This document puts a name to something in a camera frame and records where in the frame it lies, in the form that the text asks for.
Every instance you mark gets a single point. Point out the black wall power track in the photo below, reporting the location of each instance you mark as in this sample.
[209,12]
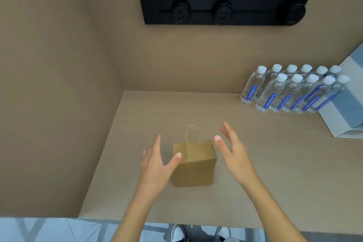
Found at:
[255,9]

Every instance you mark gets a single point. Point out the brown paper bag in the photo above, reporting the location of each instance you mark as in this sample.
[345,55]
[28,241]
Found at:
[195,165]

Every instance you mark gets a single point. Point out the black round socket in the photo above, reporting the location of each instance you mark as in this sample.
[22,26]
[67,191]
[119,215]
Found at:
[180,13]
[223,13]
[295,14]

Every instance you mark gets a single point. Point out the person's left hand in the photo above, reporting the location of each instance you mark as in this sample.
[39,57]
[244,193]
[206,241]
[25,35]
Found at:
[154,169]

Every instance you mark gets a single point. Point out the person's left forearm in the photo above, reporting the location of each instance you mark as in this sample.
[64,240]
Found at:
[133,216]

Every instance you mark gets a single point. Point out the group of clear water bottles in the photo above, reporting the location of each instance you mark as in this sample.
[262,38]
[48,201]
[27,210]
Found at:
[286,93]

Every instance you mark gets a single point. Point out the person's right white shoe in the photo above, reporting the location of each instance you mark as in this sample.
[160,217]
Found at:
[227,234]

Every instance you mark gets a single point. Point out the person's white shoe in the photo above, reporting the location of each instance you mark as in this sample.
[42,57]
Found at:
[178,234]
[227,234]

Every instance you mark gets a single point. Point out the person's right hand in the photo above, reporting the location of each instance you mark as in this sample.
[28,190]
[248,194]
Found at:
[238,162]

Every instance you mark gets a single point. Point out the grey blue box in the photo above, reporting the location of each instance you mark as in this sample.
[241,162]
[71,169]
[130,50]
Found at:
[344,108]

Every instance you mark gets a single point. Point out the person's right forearm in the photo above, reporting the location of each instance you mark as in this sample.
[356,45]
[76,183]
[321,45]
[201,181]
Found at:
[272,213]

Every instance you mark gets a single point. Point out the person's left thumb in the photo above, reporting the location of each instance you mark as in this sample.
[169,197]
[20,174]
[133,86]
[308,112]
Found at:
[173,161]

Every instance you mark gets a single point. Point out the person's right thumb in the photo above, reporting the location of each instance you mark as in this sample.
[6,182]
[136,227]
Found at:
[222,146]

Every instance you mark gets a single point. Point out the person's left white shoe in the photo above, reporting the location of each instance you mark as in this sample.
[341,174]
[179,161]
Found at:
[178,234]

